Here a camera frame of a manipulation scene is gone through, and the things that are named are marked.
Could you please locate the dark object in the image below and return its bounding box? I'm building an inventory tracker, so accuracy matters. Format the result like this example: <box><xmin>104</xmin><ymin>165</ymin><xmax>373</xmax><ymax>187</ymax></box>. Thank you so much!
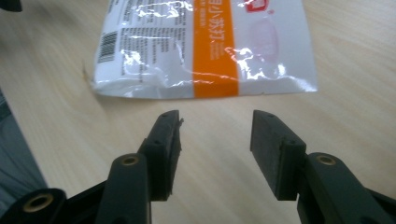
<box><xmin>0</xmin><ymin>0</ymin><xmax>23</xmax><ymax>13</ymax></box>

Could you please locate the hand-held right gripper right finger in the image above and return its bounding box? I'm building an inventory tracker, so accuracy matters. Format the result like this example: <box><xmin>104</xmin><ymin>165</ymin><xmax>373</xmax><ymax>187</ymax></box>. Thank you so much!
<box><xmin>249</xmin><ymin>109</ymin><xmax>396</xmax><ymax>224</ymax></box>

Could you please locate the white and orange plastic packet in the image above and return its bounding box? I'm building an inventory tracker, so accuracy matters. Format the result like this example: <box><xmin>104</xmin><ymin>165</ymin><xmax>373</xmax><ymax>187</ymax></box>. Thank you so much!
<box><xmin>92</xmin><ymin>0</ymin><xmax>318</xmax><ymax>100</ymax></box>

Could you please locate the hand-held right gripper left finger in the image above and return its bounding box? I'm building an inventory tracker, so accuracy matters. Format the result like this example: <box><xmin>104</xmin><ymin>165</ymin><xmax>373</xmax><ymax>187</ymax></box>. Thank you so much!
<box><xmin>94</xmin><ymin>109</ymin><xmax>185</xmax><ymax>224</ymax></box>

